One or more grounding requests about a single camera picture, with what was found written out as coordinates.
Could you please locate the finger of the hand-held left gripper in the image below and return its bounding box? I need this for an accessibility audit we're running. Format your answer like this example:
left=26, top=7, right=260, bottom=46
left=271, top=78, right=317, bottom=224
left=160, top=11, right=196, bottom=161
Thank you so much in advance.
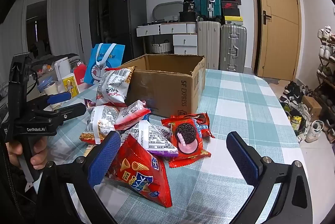
left=34, top=103, right=86, bottom=125
left=26, top=92, right=72, bottom=109

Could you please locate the small cardboard box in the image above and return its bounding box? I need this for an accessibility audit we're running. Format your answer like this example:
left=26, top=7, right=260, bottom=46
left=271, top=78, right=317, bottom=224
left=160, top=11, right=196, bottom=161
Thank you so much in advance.
left=301, top=95, right=322, bottom=121

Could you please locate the red cone snack bag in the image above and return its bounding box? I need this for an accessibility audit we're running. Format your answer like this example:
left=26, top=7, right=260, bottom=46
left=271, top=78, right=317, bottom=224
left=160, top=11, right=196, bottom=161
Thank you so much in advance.
left=106, top=134, right=173, bottom=208

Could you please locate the paper cup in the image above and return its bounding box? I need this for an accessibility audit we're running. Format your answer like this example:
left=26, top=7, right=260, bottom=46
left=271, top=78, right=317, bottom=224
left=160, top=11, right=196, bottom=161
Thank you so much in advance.
left=43, top=83, right=60, bottom=109

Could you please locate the woven basket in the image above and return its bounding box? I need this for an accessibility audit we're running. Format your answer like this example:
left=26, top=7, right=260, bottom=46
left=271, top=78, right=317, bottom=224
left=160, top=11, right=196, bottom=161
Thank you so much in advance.
left=152, top=41, right=174, bottom=54

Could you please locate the white dresser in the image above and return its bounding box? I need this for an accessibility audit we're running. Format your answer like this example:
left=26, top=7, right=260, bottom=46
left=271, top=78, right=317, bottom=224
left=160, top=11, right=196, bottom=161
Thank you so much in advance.
left=136, top=22, right=198, bottom=55

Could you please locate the grey oval mirror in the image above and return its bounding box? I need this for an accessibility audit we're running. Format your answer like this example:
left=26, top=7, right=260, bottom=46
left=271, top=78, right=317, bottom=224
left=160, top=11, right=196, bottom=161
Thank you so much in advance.
left=152, top=1, right=185, bottom=23

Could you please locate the yellow black shoe box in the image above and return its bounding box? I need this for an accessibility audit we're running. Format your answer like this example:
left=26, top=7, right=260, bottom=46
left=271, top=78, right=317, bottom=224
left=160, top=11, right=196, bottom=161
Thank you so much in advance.
left=224, top=15, right=244, bottom=26

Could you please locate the person's left hand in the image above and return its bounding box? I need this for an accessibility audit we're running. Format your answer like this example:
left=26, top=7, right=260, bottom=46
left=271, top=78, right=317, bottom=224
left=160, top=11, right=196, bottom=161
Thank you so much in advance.
left=6, top=138, right=49, bottom=170

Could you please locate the black door handle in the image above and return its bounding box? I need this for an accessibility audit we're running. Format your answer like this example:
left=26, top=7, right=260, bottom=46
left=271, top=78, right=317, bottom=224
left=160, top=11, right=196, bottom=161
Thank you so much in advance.
left=262, top=11, right=273, bottom=25

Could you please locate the black refrigerator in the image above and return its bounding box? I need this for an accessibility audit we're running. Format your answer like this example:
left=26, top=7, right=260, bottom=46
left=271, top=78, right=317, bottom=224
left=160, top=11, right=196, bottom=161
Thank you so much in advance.
left=108, top=0, right=147, bottom=64

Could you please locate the beige suitcase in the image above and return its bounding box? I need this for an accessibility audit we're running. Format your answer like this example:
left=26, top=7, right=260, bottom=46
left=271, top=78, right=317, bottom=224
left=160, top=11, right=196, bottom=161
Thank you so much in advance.
left=197, top=20, right=222, bottom=70

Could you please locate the red blue cookie packet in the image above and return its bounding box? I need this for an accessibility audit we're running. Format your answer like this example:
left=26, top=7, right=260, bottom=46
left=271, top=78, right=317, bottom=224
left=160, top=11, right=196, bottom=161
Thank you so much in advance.
left=170, top=111, right=215, bottom=139

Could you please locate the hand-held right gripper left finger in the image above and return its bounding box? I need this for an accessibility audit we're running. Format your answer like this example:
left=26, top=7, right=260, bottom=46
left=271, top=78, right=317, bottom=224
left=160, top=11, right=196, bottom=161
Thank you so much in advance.
left=37, top=131, right=121, bottom=224

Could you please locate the purple snack bag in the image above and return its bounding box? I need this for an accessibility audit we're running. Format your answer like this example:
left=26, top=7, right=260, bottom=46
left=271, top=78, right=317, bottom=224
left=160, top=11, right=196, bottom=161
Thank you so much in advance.
left=131, top=119, right=179, bottom=157

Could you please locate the white curtain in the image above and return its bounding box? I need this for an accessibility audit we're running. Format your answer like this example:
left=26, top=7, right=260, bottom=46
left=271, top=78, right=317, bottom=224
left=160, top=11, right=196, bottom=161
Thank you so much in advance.
left=47, top=0, right=79, bottom=57

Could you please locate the large cardboard box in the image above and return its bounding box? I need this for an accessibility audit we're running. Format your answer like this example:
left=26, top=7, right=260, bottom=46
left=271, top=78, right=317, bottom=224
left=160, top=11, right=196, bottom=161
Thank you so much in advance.
left=115, top=54, right=206, bottom=118

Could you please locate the yellow carton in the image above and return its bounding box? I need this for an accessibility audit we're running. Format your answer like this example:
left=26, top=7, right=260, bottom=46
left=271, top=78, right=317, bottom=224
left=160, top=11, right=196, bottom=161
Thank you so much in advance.
left=62, top=73, right=78, bottom=97

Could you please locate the wooden shoe rack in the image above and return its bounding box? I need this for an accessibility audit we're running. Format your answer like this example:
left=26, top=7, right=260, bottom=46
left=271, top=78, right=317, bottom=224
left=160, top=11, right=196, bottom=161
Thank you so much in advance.
left=315, top=27, right=335, bottom=136

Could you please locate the white kettle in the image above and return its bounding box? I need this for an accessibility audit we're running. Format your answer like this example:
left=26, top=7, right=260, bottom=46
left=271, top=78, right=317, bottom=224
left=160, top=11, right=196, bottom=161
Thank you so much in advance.
left=54, top=57, right=72, bottom=82

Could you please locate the silver suitcase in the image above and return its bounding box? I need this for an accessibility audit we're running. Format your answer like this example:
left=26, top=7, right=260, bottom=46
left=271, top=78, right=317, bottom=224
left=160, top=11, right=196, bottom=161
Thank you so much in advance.
left=219, top=24, right=247, bottom=73

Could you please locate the dark wardrobe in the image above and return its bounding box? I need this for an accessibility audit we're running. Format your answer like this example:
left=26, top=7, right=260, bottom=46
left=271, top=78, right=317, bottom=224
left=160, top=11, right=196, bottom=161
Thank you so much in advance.
left=89, top=0, right=112, bottom=57

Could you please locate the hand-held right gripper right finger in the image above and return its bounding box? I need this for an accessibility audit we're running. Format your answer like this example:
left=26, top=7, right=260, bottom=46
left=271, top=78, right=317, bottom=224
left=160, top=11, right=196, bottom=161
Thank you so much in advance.
left=226, top=131, right=313, bottom=224

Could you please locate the blue cartoon gift bag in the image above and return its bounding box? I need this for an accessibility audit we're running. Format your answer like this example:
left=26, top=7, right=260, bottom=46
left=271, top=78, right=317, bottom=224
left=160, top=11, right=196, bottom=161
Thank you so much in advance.
left=84, top=43, right=125, bottom=86

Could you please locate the white red snack packet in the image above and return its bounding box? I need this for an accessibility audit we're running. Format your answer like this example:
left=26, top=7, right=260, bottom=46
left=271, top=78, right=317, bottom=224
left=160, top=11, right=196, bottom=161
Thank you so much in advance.
left=114, top=100, right=152, bottom=131

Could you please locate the wooden door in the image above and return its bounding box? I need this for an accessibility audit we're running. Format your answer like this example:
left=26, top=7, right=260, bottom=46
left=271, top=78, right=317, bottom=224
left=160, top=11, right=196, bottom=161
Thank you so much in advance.
left=251, top=0, right=302, bottom=81

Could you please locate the white noodle snack packet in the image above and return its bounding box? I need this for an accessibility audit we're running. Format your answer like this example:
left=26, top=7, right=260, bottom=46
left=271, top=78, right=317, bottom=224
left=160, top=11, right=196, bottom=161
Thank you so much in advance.
left=80, top=105, right=121, bottom=145
left=95, top=66, right=135, bottom=107

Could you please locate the checked tablecloth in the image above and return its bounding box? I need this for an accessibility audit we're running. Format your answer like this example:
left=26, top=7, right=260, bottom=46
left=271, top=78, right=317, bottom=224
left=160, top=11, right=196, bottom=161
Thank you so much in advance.
left=39, top=68, right=300, bottom=224

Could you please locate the black bag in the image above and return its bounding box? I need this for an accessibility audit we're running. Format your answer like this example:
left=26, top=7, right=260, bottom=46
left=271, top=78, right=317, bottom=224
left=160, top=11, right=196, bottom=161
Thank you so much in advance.
left=182, top=0, right=197, bottom=13

